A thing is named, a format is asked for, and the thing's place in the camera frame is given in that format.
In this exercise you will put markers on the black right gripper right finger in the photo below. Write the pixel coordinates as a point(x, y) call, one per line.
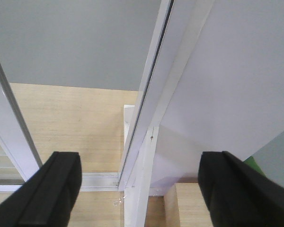
point(237, 195)

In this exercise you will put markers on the white side panel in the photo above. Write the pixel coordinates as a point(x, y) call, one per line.
point(230, 96)

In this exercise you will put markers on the light wooden block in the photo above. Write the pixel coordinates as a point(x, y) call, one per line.
point(185, 206)

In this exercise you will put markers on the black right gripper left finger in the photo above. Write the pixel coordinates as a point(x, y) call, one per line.
point(48, 197)

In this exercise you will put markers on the green cloth pouch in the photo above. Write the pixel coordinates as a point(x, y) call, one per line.
point(250, 161)

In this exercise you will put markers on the white door frame post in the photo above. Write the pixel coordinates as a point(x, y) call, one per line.
point(176, 32)

